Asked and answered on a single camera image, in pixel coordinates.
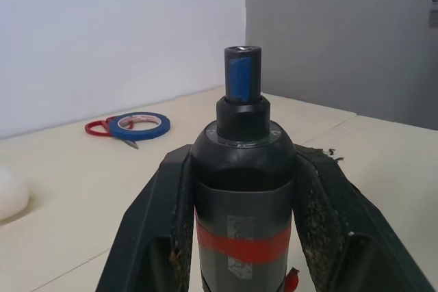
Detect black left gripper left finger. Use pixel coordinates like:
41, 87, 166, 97
94, 144, 201, 292

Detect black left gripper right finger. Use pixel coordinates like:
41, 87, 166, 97
289, 144, 434, 292

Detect black electric screwdriver red band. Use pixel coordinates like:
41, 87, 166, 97
190, 45, 301, 292

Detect blue tape roll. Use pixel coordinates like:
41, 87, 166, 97
108, 111, 171, 140

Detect white soft lump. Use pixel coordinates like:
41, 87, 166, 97
0, 165, 29, 222

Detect red handled scissors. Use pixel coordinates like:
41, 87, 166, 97
84, 116, 140, 150

